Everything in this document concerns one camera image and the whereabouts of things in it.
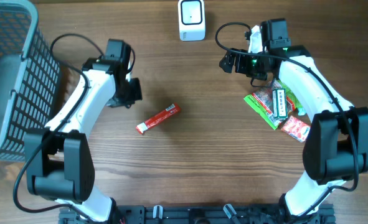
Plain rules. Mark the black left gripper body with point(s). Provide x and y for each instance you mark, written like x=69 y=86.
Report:
x=128 y=94

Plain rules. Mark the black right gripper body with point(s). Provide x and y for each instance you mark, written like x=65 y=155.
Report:
x=251 y=65

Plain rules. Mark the dark green gum pack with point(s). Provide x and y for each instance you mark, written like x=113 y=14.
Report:
x=279 y=103

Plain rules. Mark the green snack bag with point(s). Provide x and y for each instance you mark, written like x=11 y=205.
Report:
x=261 y=101

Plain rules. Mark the red candy bar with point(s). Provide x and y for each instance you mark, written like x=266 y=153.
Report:
x=158 y=118

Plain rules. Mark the light blue tissue pack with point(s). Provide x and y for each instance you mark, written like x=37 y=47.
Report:
x=301 y=111

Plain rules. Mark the red white small box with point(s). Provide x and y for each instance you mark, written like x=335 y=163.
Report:
x=296 y=128

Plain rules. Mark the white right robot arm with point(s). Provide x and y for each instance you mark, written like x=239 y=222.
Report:
x=336 y=149

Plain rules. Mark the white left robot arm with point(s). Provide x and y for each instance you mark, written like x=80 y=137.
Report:
x=59 y=165

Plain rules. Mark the white barcode scanner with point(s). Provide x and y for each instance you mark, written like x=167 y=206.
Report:
x=191 y=17

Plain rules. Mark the dark grey plastic basket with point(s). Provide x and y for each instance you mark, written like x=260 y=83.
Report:
x=29 y=77

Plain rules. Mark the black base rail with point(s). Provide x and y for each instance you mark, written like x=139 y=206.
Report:
x=255 y=213

